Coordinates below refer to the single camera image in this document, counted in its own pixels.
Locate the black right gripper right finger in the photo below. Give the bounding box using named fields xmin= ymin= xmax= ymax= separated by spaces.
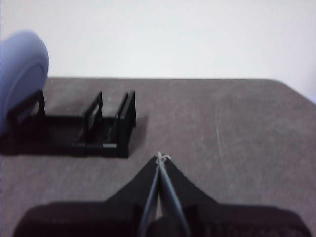
xmin=159 ymin=155 xmax=220 ymax=237

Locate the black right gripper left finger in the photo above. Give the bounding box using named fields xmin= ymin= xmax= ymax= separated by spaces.
xmin=103 ymin=153 xmax=162 ymax=237

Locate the blue round plate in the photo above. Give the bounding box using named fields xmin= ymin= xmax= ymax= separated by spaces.
xmin=0 ymin=29 xmax=50 ymax=135

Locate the black plate rack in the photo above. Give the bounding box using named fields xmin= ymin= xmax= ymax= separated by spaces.
xmin=0 ymin=90 xmax=138 ymax=158

